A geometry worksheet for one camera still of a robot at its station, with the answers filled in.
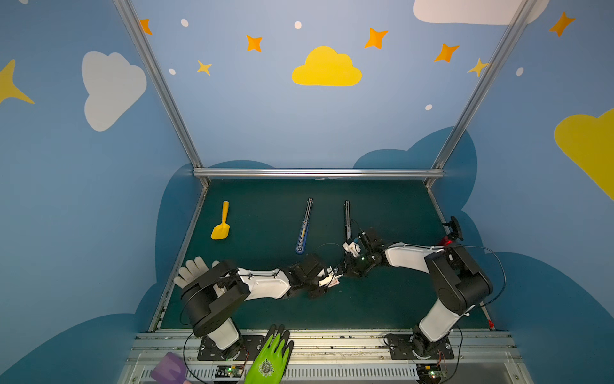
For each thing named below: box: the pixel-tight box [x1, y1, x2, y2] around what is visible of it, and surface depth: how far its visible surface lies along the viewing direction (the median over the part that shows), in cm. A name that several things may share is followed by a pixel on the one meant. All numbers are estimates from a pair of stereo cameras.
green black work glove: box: [244, 324, 295, 384], surface depth 73 cm
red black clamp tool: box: [442, 215, 464, 246], surface depth 87 cm
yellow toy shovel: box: [211, 200, 231, 240], surface depth 106 cm
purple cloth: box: [151, 352, 188, 384], surface depth 71 cm
